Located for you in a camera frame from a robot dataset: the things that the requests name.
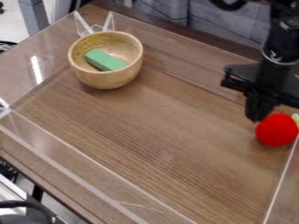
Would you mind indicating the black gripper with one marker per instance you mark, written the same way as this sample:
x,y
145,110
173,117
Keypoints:
x,y
276,84

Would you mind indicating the red plush strawberry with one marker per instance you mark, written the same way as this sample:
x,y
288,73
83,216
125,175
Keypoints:
x,y
277,130

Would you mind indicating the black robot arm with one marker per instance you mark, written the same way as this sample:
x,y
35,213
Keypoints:
x,y
281,48

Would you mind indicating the wooden bowl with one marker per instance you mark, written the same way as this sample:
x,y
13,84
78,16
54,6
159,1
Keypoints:
x,y
119,44

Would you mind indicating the green block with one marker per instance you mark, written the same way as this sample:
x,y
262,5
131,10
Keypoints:
x,y
103,61

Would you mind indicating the black chair part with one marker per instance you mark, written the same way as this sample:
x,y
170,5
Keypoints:
x,y
27,212

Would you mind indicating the clear acrylic tray wall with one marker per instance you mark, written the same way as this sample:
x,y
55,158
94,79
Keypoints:
x,y
161,152

